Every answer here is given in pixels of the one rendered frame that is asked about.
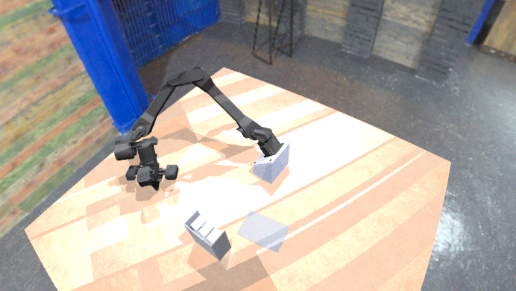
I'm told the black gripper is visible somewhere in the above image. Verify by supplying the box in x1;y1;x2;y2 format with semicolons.
126;153;179;190

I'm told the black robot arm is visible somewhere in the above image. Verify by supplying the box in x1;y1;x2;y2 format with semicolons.
114;66;285;187

